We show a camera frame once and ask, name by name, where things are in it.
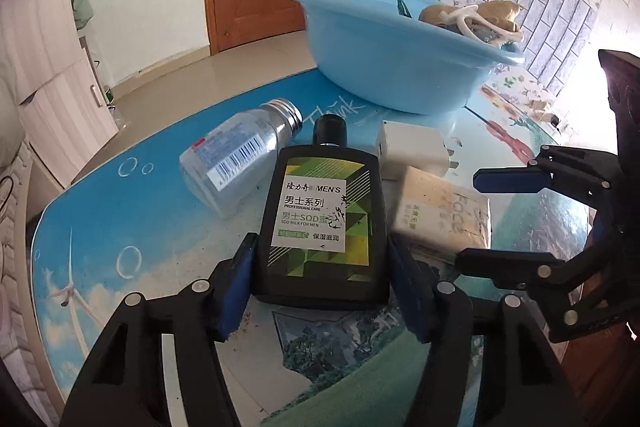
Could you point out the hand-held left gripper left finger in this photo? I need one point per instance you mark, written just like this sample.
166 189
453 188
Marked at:
235 297

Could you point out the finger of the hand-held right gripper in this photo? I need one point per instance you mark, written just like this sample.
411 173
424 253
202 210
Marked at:
500 259
505 181

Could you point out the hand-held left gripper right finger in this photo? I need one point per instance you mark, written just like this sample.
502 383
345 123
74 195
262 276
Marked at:
412 302

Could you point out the black lotion bottle green label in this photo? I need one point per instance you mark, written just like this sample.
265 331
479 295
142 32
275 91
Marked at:
320 217

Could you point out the dark wrapper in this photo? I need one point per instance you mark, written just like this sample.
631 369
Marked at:
482 34

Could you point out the beige plush toy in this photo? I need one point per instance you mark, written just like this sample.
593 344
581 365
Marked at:
500 12

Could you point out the white plastic hook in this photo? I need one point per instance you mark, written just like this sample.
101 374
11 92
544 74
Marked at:
462 14

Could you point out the light blue plastic basin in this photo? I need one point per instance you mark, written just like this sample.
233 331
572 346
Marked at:
370 67

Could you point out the scenic print desktop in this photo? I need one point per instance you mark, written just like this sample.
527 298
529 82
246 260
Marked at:
150 217

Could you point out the white charger plug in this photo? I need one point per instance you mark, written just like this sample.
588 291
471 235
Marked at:
410 152

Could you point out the clear glass bottle silver cap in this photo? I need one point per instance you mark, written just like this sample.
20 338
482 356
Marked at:
235 162

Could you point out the reddish brown blanket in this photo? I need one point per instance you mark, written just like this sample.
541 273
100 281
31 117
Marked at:
610 382

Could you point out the white wardrobe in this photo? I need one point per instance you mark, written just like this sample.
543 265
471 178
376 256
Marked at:
50 72

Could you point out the grey brick wall panel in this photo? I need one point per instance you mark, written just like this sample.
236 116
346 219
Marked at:
545 17

